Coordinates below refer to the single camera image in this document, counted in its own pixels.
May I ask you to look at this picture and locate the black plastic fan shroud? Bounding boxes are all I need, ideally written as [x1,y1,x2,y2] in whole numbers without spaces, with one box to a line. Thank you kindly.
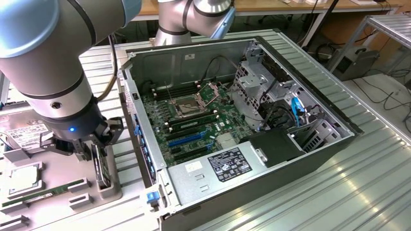
[240,127,308,168]

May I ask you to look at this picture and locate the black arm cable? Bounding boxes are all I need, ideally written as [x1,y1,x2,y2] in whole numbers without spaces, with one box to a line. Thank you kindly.
[95,33,119,101]

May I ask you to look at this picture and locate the thin metal locking lever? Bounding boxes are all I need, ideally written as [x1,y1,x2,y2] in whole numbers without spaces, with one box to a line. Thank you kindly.
[164,81,173,103]

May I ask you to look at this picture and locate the aluminium slat table frame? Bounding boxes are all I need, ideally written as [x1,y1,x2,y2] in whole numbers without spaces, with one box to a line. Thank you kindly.
[330,14,411,73]

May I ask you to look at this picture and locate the wooden desk white legs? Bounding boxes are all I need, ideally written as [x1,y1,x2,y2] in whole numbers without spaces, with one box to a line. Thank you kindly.
[128,0,404,48]

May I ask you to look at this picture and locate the silver chipset heatsink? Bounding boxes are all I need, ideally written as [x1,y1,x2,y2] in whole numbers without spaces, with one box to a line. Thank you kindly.
[216,134,240,148]

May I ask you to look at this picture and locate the black expansion slot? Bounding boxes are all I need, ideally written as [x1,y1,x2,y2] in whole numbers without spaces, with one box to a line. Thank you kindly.
[164,126,210,143]
[172,145,210,162]

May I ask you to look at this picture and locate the black open PC case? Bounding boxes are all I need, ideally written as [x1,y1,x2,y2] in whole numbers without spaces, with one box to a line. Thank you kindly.
[111,35,366,231]

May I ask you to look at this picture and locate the grey metal frame post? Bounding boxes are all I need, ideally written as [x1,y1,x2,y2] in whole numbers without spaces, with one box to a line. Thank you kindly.
[0,72,9,106]

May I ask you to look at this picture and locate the black graphics card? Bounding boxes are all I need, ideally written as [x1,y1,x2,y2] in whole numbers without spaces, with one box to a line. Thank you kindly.
[91,143,113,190]

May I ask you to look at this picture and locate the blue wire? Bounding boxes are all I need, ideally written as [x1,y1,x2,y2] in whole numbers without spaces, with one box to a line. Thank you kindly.
[290,96,304,127]

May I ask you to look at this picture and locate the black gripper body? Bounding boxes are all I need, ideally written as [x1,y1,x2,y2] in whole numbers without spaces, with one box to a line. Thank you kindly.
[41,95,109,146]

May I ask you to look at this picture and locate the CPU socket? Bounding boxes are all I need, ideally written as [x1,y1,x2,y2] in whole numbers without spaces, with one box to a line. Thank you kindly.
[171,96,203,119]

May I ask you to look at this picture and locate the black floor cable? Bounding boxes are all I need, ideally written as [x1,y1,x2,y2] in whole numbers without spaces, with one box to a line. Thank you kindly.
[351,68,411,114]

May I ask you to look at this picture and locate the black wire in case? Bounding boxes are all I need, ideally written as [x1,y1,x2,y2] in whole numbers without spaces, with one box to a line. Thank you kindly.
[204,55,240,85]

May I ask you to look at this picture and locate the silver CPU chip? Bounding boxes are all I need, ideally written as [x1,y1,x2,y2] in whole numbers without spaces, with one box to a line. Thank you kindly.
[7,166,41,193]

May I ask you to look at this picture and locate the silver hard disk white label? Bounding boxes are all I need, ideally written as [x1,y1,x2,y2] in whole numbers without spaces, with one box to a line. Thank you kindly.
[0,113,56,154]

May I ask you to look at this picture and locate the silver perforated disk bay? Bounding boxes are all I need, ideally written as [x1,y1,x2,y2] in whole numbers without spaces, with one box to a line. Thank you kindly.
[234,60,290,130]

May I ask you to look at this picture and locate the metal socket cover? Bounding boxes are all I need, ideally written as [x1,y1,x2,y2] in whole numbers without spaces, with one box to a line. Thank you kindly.
[194,81,226,107]

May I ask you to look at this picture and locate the blue case latch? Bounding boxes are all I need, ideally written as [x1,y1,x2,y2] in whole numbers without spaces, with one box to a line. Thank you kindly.
[145,191,160,205]

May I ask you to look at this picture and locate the grey plastic parts rack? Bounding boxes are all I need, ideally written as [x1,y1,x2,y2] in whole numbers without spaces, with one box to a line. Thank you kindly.
[0,105,124,231]

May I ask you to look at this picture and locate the green motherboard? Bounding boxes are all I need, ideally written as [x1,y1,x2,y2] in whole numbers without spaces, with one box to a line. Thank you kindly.
[139,80,258,167]

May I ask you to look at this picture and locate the black equipment box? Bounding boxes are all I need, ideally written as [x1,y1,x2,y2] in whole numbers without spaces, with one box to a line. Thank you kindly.
[334,48,382,81]

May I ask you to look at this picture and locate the green RAM stick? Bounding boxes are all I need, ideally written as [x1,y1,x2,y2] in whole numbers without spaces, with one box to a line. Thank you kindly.
[1,179,83,208]
[168,114,220,128]

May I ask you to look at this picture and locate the silver power supply with label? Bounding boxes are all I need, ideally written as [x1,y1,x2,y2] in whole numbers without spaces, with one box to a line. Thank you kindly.
[165,141,270,208]

